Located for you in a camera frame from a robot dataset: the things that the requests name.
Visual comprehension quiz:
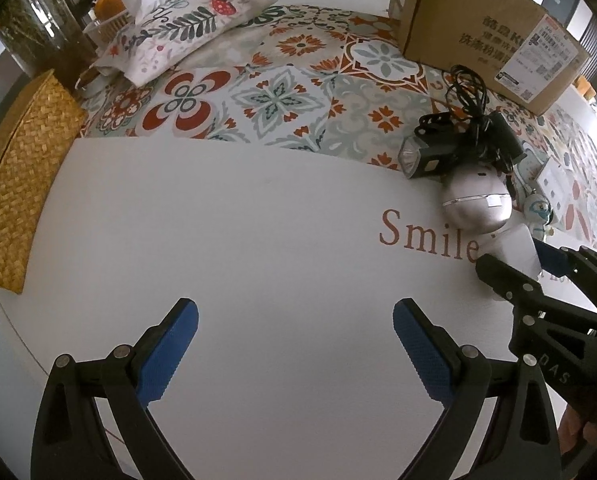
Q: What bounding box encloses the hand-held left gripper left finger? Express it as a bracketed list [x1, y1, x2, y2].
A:
[31, 297, 200, 480]

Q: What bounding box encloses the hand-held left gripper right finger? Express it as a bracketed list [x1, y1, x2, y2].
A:
[392, 297, 563, 480]

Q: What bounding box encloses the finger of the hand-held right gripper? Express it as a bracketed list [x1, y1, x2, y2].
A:
[475, 254, 597, 332]
[532, 239, 597, 314]

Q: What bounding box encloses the white square packet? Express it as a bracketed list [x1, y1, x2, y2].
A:
[485, 225, 544, 281]

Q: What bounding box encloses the black charger block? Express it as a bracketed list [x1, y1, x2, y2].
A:
[478, 110, 528, 172]

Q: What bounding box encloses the black bike light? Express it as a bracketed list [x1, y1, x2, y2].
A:
[398, 112, 468, 180]

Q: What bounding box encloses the black cable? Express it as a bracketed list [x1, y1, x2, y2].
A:
[448, 64, 490, 128]

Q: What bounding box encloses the brown cardboard box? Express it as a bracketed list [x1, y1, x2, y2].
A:
[389, 0, 593, 117]

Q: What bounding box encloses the person's right hand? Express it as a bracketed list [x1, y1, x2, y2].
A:
[559, 402, 597, 463]

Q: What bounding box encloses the small blue white figurine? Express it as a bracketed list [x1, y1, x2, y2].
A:
[521, 195, 554, 237]

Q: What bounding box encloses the white printed card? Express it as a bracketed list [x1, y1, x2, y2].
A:
[535, 159, 575, 212]

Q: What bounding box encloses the white tablecloth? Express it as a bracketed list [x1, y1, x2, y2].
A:
[0, 0, 597, 480]

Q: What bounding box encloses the woven straw placemat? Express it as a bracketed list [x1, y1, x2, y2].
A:
[0, 69, 88, 294]

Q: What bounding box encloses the patterned tile table runner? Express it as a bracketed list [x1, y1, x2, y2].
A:
[81, 4, 597, 258]

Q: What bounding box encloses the floral tissue box cover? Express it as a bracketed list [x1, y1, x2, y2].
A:
[93, 0, 279, 87]

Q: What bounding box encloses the white fruit basket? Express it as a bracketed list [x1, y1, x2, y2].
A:
[82, 7, 135, 45]

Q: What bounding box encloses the orange fruit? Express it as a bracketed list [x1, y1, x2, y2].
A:
[94, 0, 135, 18]

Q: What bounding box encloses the dark glass cabinet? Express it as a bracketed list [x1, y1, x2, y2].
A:
[0, 0, 102, 88]

